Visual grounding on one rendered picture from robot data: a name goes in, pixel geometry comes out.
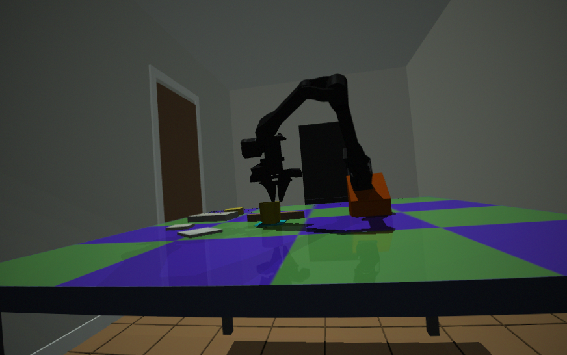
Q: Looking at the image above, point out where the yellow block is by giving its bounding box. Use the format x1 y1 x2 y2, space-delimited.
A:
224 207 244 216

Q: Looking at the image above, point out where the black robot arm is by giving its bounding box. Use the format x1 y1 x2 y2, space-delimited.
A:
241 74 373 191

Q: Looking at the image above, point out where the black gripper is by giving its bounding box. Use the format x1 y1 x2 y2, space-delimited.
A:
250 153 302 202

